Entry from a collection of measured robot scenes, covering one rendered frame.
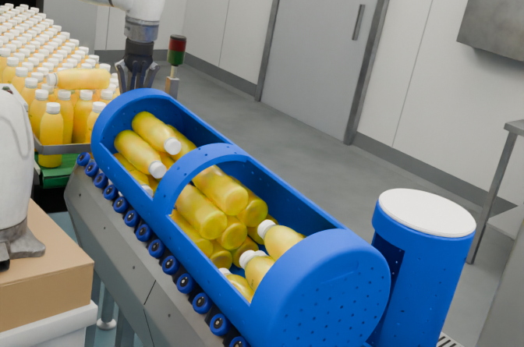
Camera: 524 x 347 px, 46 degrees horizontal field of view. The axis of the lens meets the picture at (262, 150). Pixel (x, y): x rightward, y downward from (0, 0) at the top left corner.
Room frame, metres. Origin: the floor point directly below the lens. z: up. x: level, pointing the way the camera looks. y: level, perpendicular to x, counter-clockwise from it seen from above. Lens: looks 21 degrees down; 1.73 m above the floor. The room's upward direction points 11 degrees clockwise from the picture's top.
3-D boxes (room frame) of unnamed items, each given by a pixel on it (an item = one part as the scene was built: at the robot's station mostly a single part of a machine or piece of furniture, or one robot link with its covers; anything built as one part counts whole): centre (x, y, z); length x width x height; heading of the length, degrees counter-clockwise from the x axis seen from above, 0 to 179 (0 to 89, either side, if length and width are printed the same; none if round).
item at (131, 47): (1.64, 0.38, 1.32); 0.08 x 0.07 x 0.09; 128
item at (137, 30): (1.64, 0.38, 1.39); 0.09 x 0.09 x 0.06
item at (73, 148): (1.81, 0.48, 0.96); 0.40 x 0.01 x 0.03; 128
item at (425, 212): (1.63, -0.50, 1.03); 0.28 x 0.28 x 0.01
